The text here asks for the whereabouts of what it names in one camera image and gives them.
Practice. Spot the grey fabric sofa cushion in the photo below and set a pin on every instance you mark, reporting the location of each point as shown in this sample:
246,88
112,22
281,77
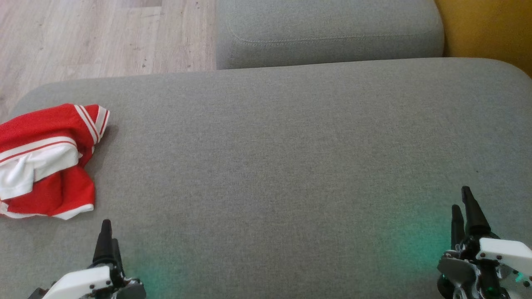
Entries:
332,33

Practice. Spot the large grey fabric sofa seat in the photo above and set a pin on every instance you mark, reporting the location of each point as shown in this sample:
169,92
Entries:
270,166

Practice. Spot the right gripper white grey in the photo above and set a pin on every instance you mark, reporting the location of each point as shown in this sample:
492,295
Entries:
498,253

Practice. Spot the red jersey with striped trim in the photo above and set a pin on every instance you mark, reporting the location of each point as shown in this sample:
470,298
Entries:
50,124

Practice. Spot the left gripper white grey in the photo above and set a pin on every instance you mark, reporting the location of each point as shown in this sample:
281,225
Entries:
79,284

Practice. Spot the mustard yellow panel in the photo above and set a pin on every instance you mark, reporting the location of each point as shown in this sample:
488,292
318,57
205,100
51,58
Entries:
490,29

